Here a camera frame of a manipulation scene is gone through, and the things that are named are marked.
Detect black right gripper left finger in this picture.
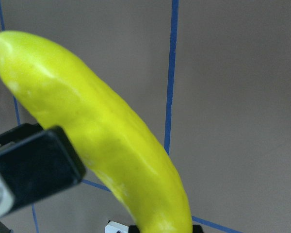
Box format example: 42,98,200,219
0,123,86,218

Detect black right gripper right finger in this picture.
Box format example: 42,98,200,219
104,220,204,233

